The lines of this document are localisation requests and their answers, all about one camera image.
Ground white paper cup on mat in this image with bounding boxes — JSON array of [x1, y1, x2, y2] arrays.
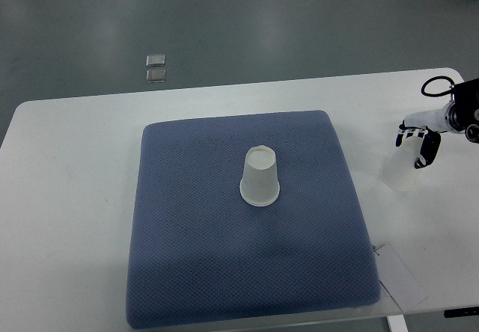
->
[[239, 145, 280, 207]]

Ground black white robotic hand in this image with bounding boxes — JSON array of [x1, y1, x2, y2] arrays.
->
[[395, 109, 449, 170]]

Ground black looped cable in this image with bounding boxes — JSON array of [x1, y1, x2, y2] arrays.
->
[[421, 76, 458, 98]]

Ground blue textured cushion mat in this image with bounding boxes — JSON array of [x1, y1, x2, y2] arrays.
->
[[126, 111, 381, 329]]

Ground upper metal floor plate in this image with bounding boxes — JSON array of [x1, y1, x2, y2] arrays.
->
[[146, 53, 165, 67]]

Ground black table control panel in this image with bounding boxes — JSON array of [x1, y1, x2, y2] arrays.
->
[[444, 307, 479, 319]]

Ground white paper cup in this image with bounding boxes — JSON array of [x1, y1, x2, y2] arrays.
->
[[239, 145, 280, 207], [379, 136, 424, 191]]

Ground white paper tag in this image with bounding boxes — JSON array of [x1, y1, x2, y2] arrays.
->
[[374, 245, 428, 312]]

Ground white table leg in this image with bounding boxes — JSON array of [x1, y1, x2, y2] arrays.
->
[[386, 315, 409, 332]]

